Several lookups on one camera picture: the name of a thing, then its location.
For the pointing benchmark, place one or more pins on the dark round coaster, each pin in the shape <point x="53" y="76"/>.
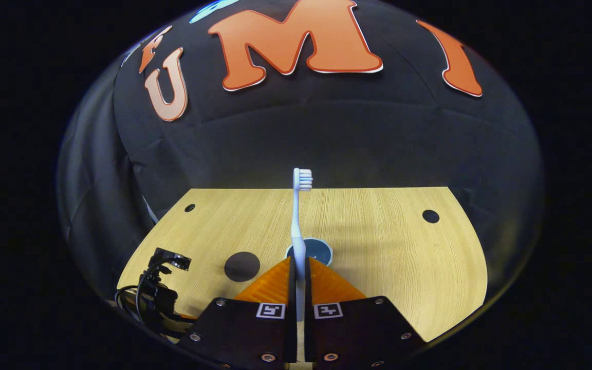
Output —
<point x="242" y="266"/>

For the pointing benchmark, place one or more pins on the black backdrop cloth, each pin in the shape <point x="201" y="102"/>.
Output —
<point x="327" y="133"/>

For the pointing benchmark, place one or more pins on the white toothbrush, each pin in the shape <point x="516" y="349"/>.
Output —
<point x="298" y="226"/>

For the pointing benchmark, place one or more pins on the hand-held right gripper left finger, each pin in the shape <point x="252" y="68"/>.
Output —
<point x="239" y="334"/>

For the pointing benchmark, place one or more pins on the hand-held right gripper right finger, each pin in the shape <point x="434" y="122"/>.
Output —
<point x="363" y="334"/>

